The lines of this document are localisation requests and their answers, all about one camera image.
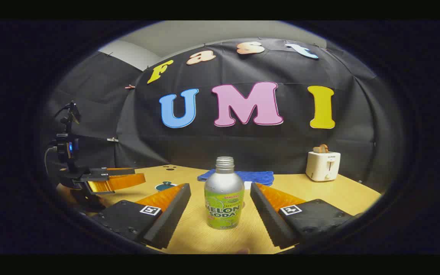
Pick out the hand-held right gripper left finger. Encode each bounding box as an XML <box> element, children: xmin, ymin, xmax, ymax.
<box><xmin>90</xmin><ymin>183</ymin><xmax>192</xmax><ymax>250</ymax></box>

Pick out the cream toaster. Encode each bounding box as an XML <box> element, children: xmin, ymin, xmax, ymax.
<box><xmin>306</xmin><ymin>151</ymin><xmax>341</xmax><ymax>182</ymax></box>

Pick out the blue folded towel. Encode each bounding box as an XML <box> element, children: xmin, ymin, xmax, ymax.
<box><xmin>197</xmin><ymin>169</ymin><xmax>275</xmax><ymax>187</ymax></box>

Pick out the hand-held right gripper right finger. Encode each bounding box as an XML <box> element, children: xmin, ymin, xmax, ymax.
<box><xmin>249</xmin><ymin>182</ymin><xmax>355</xmax><ymax>250</ymax></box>

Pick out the white teal teacup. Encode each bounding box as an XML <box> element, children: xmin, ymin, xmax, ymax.
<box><xmin>155</xmin><ymin>181</ymin><xmax>178</xmax><ymax>192</ymax></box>

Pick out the black backdrop cloth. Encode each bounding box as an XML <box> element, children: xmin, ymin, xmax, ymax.
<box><xmin>40</xmin><ymin>37</ymin><xmax>409</xmax><ymax>193</ymax></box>

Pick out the silver green-label water bottle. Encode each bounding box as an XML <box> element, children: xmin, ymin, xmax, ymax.
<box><xmin>204</xmin><ymin>156</ymin><xmax>245</xmax><ymax>230</ymax></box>

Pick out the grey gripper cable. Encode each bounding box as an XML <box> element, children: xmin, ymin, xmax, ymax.
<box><xmin>44</xmin><ymin>146</ymin><xmax>58</xmax><ymax>176</ymax></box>

